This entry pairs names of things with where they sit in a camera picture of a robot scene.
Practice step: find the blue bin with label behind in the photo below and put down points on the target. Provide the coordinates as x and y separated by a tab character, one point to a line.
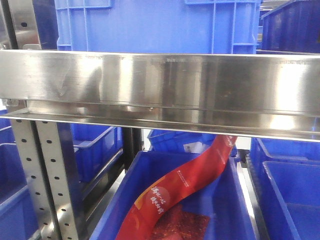
180	141

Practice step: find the blue bin with red bag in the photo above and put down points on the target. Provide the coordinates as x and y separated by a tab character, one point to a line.
222	201

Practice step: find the blue bin lower right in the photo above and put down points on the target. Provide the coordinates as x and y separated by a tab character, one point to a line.
286	174

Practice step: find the dark blue bin upper right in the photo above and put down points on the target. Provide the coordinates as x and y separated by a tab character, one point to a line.
292	27

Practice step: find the blue bin lower left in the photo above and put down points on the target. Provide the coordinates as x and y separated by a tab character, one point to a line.
18	220

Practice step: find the red textured packet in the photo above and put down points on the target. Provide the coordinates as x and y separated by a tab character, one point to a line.
177	224

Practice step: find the red snack bag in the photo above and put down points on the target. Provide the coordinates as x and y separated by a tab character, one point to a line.
173	187

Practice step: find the stainless steel shelf beam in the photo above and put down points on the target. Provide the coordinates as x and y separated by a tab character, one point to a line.
248	95

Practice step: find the large blue crate on shelf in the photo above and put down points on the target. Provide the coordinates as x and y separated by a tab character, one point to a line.
158	26

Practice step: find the blue bin behind post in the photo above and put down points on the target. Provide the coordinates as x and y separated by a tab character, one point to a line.
94	146

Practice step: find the steel shelf upright post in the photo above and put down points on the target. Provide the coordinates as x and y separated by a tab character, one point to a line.
45	147

